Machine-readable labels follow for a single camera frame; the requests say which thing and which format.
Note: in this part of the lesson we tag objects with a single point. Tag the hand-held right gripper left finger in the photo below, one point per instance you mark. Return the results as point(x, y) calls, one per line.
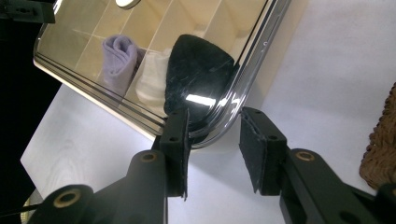
point(176, 146)

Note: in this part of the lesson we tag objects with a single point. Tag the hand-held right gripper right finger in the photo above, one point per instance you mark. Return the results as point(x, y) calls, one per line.
point(261, 149)

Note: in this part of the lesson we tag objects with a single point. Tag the cream white sock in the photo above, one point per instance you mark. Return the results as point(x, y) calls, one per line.
point(152, 81)

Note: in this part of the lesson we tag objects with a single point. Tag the black sock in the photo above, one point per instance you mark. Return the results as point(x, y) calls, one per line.
point(199, 71)

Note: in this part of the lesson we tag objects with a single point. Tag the lilac sock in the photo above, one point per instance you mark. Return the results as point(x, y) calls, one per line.
point(120, 62)

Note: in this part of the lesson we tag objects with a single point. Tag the brown wicker basket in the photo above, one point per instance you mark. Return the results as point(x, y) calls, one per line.
point(381, 149)

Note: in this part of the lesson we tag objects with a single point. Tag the clear lid with round knob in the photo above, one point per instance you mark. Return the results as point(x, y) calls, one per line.
point(155, 25)

